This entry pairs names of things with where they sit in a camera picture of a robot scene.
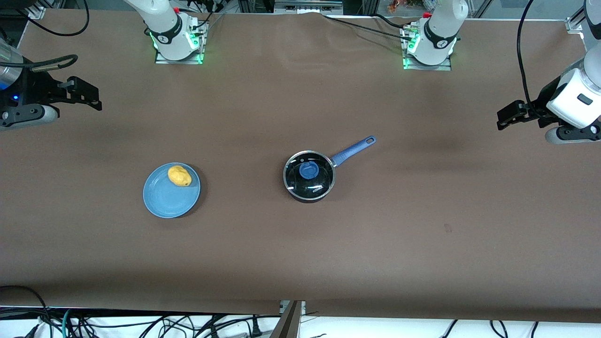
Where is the yellow potato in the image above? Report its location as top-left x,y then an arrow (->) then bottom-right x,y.
168,165 -> 193,188

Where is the glass lid with blue knob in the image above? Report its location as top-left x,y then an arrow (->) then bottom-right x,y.
284,151 -> 336,201

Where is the blue round plate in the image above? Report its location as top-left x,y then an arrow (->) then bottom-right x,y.
143,162 -> 201,219

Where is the brown table cloth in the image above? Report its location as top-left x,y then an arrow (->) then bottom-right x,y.
0,8 -> 601,324

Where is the dark wooden table beam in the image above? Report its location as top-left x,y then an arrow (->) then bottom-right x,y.
270,300 -> 304,338

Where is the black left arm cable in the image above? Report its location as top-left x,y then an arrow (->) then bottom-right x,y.
516,0 -> 537,108

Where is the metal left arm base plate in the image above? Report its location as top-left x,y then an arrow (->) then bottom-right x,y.
401,24 -> 453,71

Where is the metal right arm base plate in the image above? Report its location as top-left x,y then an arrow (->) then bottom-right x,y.
154,19 -> 204,65

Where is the black pot with blue handle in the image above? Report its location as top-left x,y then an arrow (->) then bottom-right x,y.
283,135 -> 378,204

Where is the long black table cable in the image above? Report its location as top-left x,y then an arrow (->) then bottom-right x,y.
323,14 -> 410,42

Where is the black looping floor cable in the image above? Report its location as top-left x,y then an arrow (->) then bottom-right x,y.
0,285 -> 50,338

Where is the aluminium frame rail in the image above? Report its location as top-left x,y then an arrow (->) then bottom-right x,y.
237,0 -> 376,15

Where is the black cable with plug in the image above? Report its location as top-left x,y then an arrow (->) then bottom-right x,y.
235,315 -> 263,338

